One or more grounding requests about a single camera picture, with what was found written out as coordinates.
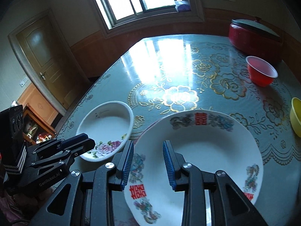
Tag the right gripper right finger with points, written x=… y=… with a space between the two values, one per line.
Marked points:
x=228 y=204

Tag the floral plastic tablecloth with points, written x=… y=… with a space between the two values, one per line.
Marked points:
x=162 y=75

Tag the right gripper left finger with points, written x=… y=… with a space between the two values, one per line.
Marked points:
x=86 y=198

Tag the yellow plastic bowl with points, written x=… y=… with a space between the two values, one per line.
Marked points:
x=295 y=115

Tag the red plastic bowl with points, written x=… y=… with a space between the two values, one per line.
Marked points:
x=260 y=71

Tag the large purple-rimmed floral plate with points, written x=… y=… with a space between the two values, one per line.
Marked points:
x=139 y=137

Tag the grey cooker lid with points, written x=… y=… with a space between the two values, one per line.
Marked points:
x=257 y=28

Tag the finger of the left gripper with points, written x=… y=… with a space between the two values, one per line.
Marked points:
x=62 y=157
x=55 y=145

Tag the red electric cooker pot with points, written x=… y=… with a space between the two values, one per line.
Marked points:
x=255 y=44

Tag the small white rose dish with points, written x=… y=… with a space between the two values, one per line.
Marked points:
x=110 y=125

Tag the window with frame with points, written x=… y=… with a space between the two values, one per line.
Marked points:
x=121 y=16

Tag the wooden door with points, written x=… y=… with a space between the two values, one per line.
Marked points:
x=44 y=54

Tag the red-character floral deep plate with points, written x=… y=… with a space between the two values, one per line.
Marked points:
x=209 y=140

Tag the wooden cabinet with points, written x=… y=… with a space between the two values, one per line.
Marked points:
x=38 y=115

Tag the blue-white item on sill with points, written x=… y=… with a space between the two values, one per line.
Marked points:
x=182 y=6

